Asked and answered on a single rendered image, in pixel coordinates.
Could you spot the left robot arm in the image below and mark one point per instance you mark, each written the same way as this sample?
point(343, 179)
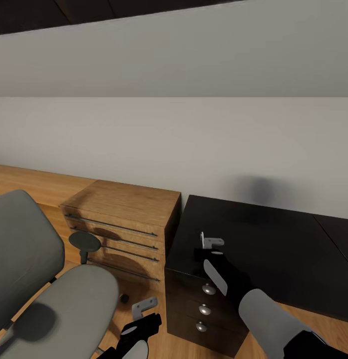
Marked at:
point(133, 341)

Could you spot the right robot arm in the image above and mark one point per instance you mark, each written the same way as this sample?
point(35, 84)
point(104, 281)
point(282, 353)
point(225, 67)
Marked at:
point(280, 334)

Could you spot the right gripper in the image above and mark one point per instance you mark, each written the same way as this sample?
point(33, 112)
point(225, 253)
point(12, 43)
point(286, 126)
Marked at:
point(200, 253)

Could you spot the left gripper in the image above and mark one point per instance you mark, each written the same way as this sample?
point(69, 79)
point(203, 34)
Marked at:
point(150, 322)

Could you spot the cabinet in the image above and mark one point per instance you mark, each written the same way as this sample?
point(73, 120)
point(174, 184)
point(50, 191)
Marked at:
point(197, 311)
point(136, 226)

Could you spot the swivel chair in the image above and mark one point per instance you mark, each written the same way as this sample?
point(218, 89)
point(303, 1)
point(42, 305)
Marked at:
point(70, 318)

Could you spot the desk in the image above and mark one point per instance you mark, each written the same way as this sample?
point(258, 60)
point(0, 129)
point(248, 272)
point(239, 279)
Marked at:
point(298, 259)

